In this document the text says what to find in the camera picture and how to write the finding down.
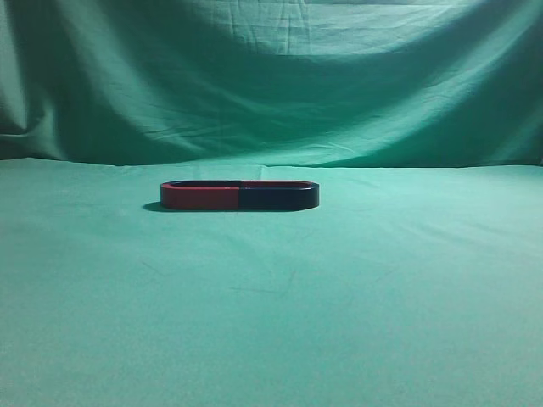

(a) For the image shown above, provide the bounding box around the green cloth backdrop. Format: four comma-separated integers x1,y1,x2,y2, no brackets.
1,1,542,406

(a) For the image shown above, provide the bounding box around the red-fronted horseshoe magnet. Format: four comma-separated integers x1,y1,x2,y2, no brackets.
160,180,241,210

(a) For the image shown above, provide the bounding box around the dark blue-fronted horseshoe magnet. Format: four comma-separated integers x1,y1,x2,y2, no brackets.
238,181,320,210

